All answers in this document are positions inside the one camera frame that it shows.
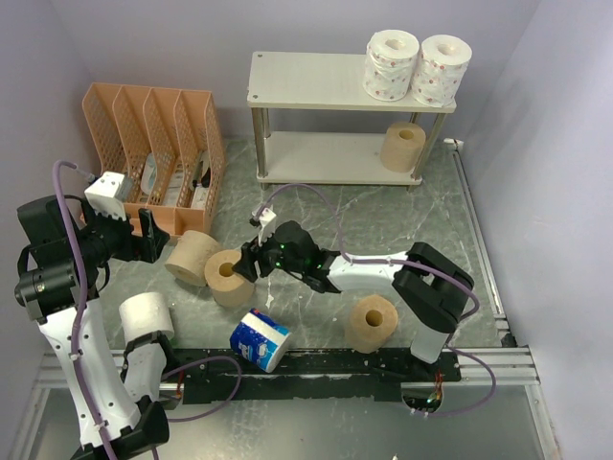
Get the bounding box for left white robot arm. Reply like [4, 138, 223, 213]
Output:
[14, 195, 179, 459]

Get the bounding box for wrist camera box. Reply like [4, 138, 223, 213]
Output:
[250, 204, 277, 246]
[84, 172, 133, 220]

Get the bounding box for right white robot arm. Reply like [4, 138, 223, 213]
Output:
[233, 220, 480, 381]

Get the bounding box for blue paper roll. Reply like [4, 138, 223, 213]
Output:
[229, 309, 291, 373]

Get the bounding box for white dotted roll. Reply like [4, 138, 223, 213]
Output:
[410, 34, 472, 108]
[362, 30, 420, 103]

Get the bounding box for white packets in organizer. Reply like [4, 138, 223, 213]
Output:
[138, 151, 212, 210]

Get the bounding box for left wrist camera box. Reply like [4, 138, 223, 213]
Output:
[84, 172, 133, 220]

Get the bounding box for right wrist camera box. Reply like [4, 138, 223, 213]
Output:
[250, 204, 277, 246]

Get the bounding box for brown roll sideways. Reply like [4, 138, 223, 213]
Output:
[164, 230, 222, 287]

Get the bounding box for plain white paper roll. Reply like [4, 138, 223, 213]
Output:
[119, 292, 174, 343]

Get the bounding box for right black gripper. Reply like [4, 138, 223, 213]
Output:
[232, 224, 305, 283]

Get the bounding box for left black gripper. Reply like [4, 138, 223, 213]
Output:
[71, 196, 170, 263]

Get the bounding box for aluminium rail front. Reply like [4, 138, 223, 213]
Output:
[35, 347, 540, 388]

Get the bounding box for brown roll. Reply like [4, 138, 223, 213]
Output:
[345, 294, 398, 354]
[380, 122, 426, 173]
[204, 249, 255, 308]

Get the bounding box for orange plastic file organizer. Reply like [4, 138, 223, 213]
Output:
[81, 82, 226, 238]

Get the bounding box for white two-tier shelf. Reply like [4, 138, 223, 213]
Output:
[247, 51, 457, 188]

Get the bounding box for black tool in organizer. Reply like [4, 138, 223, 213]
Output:
[191, 163, 212, 190]

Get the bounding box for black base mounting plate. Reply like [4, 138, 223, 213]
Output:
[175, 348, 461, 404]

